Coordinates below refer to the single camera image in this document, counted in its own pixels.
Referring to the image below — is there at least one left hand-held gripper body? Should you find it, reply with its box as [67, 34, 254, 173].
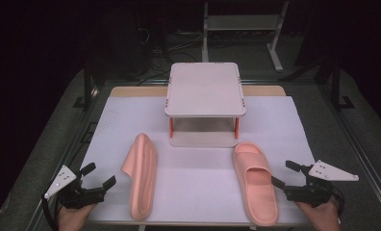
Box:
[43, 165, 106, 210]

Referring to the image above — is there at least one white metal stand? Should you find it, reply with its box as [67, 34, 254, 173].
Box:
[201, 0, 291, 73]

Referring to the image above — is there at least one black cable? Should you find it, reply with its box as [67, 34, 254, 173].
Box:
[40, 193, 64, 231]

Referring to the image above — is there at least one bundle of floor cables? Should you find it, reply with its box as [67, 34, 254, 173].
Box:
[127, 28, 206, 87]

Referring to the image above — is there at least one person's left hand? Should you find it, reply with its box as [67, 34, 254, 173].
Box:
[57, 203, 97, 231]

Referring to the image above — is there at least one white table cloth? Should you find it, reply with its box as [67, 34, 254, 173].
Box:
[81, 95, 317, 225]

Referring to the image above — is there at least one pink slipper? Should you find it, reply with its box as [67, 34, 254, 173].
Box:
[232, 141, 279, 227]
[120, 132, 159, 222]

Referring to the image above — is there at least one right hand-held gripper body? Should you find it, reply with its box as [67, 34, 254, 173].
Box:
[285, 159, 360, 208]

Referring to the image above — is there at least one person's right hand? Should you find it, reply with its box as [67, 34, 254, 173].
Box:
[294, 195, 342, 231]

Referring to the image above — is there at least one black metal stand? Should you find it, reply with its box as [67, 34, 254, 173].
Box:
[319, 57, 356, 112]
[72, 57, 100, 112]

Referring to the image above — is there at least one white two-tier shoe rack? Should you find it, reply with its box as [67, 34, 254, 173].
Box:
[164, 62, 247, 148]

